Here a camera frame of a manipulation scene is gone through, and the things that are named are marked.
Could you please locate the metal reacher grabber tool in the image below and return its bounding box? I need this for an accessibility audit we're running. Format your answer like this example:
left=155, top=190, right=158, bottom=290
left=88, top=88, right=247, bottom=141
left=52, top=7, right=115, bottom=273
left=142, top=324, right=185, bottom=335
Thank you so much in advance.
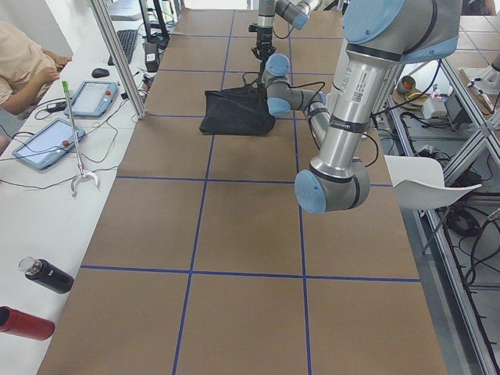
left=62, top=80, right=99, bottom=198

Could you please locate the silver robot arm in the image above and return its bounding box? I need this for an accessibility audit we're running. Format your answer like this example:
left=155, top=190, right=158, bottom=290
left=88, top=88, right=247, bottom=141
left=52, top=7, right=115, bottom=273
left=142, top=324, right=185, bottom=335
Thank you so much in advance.
left=248, top=0, right=321, bottom=64
left=262, top=1, right=462, bottom=213

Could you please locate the seated person in beige shirt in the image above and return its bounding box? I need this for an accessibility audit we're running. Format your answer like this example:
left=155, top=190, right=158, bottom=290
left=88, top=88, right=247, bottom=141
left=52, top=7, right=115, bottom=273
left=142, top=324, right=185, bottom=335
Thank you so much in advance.
left=1, top=21, right=72, bottom=116

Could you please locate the blue teach pendant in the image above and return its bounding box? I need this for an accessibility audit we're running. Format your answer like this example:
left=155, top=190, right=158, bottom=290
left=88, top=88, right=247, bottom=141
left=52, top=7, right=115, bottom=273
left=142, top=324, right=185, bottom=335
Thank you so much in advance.
left=12, top=119, right=74, bottom=170
left=70, top=80, right=118, bottom=118

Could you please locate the black box with label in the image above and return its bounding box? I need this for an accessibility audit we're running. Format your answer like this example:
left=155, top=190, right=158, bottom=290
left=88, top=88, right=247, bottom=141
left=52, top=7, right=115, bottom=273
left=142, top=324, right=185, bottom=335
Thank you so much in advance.
left=143, top=42, right=160, bottom=73

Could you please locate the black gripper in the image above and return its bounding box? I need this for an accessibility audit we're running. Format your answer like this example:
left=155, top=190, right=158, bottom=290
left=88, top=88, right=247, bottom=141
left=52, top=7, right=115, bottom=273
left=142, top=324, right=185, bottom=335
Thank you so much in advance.
left=251, top=27, right=276, bottom=61

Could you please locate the black water bottle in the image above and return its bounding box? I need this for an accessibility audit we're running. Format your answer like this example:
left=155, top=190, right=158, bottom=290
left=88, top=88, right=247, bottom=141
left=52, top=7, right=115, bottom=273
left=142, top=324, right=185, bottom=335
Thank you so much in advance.
left=18, top=256, right=74, bottom=294

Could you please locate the black computer mouse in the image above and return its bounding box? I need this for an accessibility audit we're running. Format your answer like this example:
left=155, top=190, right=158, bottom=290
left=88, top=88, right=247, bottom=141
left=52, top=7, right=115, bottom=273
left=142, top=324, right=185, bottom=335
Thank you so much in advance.
left=91, top=68, right=109, bottom=78

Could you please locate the near blue teach pendant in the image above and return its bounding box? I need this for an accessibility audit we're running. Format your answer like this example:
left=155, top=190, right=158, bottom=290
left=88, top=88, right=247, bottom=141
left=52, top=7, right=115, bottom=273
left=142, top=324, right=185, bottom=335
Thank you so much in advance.
left=12, top=119, right=74, bottom=170

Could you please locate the aluminium frame post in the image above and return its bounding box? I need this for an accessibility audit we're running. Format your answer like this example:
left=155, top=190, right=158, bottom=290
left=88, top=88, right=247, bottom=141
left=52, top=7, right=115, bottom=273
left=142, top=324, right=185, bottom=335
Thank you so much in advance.
left=90, top=0, right=146, bottom=120

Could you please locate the black printed t-shirt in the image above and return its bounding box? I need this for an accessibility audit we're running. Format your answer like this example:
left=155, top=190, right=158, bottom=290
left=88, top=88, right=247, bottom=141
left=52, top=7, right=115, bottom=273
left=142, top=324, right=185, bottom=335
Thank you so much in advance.
left=199, top=84, right=275, bottom=136

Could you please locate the far blue teach pendant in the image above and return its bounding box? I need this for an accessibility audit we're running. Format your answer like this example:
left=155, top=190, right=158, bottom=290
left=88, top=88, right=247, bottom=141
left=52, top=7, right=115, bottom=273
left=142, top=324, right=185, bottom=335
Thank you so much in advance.
left=70, top=80, right=118, bottom=118

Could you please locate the red water bottle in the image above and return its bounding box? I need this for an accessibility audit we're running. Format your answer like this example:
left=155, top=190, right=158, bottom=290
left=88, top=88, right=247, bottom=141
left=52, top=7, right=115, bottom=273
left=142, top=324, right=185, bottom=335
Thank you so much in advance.
left=1, top=306, right=55, bottom=341

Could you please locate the white plastic chair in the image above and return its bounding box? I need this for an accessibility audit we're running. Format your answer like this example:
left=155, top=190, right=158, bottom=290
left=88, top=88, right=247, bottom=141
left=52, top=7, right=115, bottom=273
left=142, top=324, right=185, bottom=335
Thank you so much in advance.
left=384, top=155, right=482, bottom=253

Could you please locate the black computer keyboard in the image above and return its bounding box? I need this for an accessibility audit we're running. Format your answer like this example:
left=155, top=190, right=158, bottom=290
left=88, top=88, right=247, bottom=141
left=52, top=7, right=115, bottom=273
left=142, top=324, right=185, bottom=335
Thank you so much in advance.
left=116, top=29, right=138, bottom=64

